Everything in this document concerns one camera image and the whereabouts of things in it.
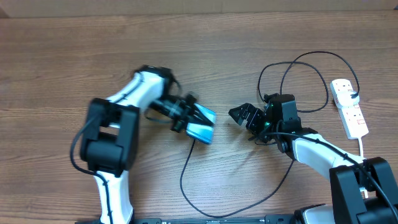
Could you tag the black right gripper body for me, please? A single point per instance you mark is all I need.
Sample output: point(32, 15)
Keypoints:
point(259, 125)

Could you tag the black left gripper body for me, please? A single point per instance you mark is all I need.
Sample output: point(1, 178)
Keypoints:
point(183, 111)

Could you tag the Galaxy smartphone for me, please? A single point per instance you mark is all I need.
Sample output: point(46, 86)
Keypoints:
point(200, 132)

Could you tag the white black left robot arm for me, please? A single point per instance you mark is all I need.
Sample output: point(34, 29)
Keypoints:
point(106, 146)

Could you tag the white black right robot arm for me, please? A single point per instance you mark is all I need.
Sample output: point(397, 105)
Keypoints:
point(362, 190)

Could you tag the white charger adapter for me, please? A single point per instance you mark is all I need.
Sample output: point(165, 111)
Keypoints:
point(346, 98)

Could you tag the white power strip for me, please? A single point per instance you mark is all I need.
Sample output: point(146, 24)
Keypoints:
point(351, 117)

